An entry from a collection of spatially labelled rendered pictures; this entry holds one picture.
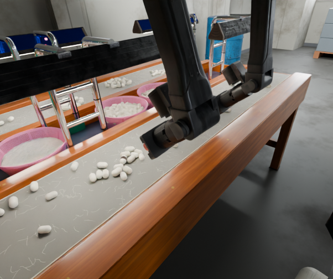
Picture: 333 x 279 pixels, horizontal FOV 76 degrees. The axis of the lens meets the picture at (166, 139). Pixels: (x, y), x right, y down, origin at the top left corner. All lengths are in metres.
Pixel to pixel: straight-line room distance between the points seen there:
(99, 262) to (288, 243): 1.21
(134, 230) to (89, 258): 0.11
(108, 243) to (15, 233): 0.25
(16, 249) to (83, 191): 0.20
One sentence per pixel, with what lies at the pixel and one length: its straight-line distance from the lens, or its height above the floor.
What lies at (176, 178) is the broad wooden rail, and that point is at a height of 0.77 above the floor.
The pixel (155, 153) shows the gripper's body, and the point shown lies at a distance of 0.52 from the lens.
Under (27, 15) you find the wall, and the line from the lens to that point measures 2.91.
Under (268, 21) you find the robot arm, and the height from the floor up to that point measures 1.15.
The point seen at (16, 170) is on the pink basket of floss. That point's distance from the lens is 0.89.
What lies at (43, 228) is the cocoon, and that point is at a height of 0.76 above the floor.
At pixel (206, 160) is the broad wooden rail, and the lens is 0.71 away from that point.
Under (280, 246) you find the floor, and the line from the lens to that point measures 1.52.
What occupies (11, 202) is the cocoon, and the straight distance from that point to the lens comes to 0.75.
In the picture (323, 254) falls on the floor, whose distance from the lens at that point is 1.59.
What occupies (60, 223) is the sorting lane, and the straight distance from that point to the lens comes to 0.65.
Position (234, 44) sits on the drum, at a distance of 4.04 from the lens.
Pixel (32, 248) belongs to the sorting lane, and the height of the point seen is 0.74.
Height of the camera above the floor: 1.21
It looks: 33 degrees down
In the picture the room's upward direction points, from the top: 3 degrees counter-clockwise
